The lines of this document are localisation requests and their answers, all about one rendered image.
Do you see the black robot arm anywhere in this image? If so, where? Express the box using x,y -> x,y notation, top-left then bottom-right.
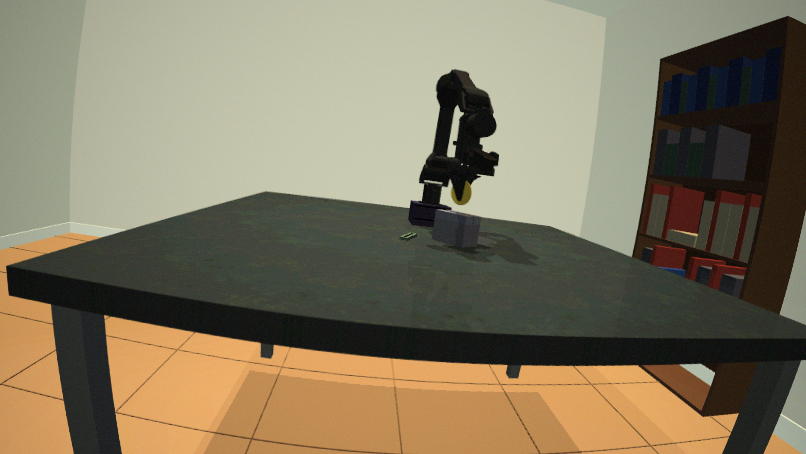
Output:
418,69 -> 499,206

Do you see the gold coin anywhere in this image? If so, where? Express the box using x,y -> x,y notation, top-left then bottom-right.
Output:
451,182 -> 472,205

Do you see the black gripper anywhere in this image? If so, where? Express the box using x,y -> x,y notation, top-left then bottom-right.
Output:
431,137 -> 495,201

